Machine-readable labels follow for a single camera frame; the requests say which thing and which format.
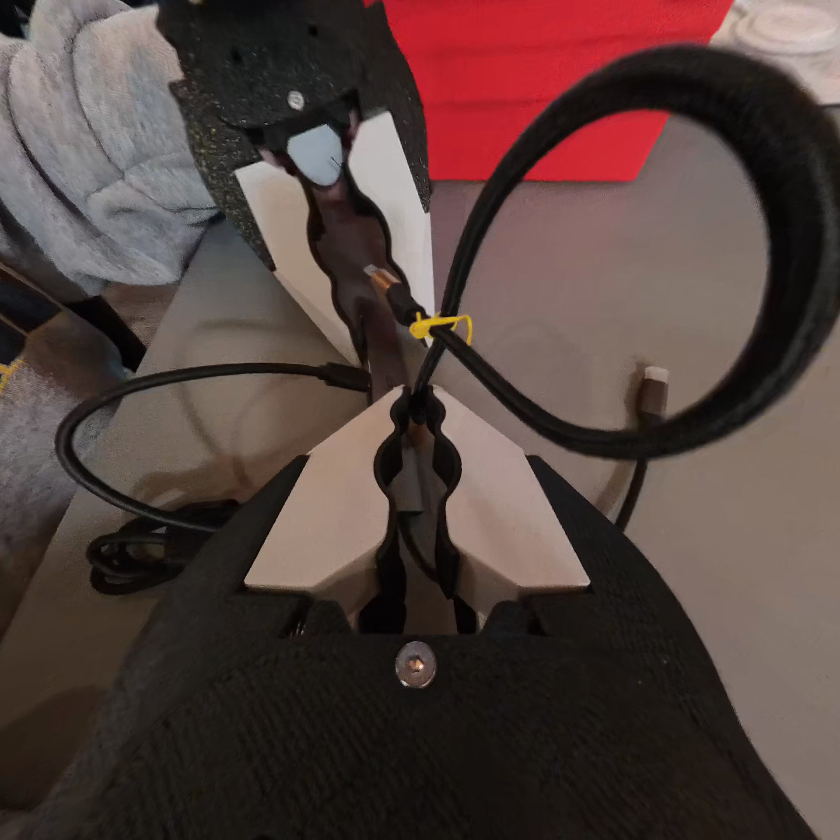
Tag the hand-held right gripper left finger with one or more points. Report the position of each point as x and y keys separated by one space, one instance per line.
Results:
x=321 y=525

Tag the person's left forearm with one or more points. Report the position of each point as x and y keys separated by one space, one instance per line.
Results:
x=98 y=164

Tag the red plastic bin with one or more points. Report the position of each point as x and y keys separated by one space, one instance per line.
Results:
x=525 y=98

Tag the white desk lamp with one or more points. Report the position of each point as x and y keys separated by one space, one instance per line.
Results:
x=787 y=39

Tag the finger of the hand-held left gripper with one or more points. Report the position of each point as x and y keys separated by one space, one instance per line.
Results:
x=282 y=223
x=400 y=197

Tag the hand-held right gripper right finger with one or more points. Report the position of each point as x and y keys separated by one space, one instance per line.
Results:
x=512 y=525

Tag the yellow twist tie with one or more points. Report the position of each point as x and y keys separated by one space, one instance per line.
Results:
x=426 y=326

